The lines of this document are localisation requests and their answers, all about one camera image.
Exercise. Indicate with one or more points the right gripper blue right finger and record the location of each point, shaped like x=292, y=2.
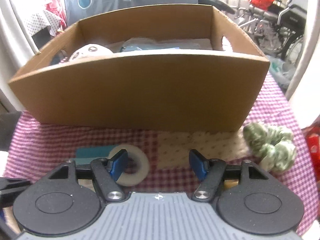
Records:
x=209, y=172

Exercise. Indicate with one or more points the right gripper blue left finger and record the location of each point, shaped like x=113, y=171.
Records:
x=106, y=172

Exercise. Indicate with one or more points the white tape roll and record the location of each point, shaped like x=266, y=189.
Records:
x=137, y=168

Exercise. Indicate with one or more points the green white scrunchie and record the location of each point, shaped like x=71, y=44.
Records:
x=273, y=145

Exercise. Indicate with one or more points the pink plush doll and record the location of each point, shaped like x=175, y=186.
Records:
x=90, y=50

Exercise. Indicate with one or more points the blue face mask packet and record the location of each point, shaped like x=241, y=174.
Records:
x=141, y=43

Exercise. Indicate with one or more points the yellow snack packet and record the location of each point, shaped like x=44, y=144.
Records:
x=230, y=183

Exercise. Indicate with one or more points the blue white book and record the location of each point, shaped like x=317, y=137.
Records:
x=84, y=156

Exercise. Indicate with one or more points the pink checkered tablecloth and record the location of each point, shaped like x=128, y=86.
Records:
x=36, y=148

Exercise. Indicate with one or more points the brown cardboard box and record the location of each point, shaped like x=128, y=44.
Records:
x=180, y=90

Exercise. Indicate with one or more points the wheelchair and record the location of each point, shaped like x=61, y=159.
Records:
x=279, y=30

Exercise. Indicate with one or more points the polka dot cloth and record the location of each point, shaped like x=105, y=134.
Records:
x=44, y=20

